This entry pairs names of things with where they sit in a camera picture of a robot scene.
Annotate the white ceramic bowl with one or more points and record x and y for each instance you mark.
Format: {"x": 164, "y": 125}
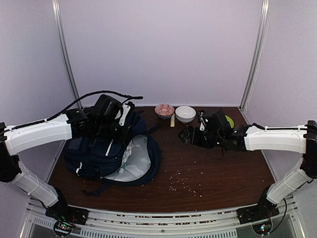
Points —
{"x": 185, "y": 114}

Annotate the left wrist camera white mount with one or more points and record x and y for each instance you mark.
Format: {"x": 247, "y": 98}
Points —
{"x": 123, "y": 113}

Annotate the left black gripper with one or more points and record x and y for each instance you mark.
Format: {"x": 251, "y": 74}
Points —
{"x": 125, "y": 130}

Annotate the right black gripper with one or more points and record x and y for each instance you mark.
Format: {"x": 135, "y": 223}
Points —
{"x": 187, "y": 131}

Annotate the right aluminium frame post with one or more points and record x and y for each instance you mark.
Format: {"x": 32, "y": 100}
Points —
{"x": 255, "y": 63}

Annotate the navy blue student backpack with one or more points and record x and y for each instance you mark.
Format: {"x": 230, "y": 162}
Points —
{"x": 100, "y": 159}

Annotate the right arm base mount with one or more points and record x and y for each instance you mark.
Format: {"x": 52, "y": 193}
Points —
{"x": 259, "y": 217}

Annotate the red patterned small bowl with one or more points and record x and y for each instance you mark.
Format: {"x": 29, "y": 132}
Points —
{"x": 164, "y": 111}

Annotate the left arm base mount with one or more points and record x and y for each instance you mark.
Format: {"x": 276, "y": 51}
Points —
{"x": 65, "y": 224}

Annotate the white green glue stick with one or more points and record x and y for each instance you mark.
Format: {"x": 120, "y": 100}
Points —
{"x": 122, "y": 168}

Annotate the aluminium frame post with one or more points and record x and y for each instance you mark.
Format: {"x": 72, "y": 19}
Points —
{"x": 64, "y": 50}
{"x": 255, "y": 63}

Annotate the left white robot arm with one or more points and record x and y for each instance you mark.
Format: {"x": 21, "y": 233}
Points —
{"x": 72, "y": 122}

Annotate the green plate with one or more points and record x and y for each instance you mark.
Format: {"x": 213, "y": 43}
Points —
{"x": 230, "y": 120}

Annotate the front aluminium rail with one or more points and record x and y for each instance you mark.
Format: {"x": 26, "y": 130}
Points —
{"x": 221, "y": 223}

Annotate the left aluminium frame post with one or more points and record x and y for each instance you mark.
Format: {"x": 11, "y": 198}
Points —
{"x": 64, "y": 50}

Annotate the yellow highlighter marker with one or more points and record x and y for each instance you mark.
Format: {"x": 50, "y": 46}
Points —
{"x": 172, "y": 120}

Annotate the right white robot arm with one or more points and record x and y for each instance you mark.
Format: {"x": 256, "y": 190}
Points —
{"x": 301, "y": 139}

